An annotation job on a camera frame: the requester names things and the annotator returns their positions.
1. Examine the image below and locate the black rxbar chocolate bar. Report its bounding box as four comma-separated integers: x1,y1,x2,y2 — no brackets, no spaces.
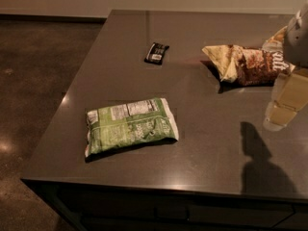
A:
144,42,169,65

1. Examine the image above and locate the dark cabinet drawer front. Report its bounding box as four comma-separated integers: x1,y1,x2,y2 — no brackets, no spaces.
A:
59,189,293,228

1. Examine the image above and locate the brown yellow chip bag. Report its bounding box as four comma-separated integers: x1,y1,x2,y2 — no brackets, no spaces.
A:
202,27,295,87

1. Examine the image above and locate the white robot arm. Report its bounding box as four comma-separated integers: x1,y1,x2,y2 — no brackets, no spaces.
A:
262,1,308,131

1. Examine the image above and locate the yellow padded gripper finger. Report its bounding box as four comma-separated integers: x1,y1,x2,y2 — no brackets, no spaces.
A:
264,68,308,132

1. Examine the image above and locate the green jalapeno chip bag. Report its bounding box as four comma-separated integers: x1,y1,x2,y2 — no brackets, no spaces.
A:
85,97,179,158

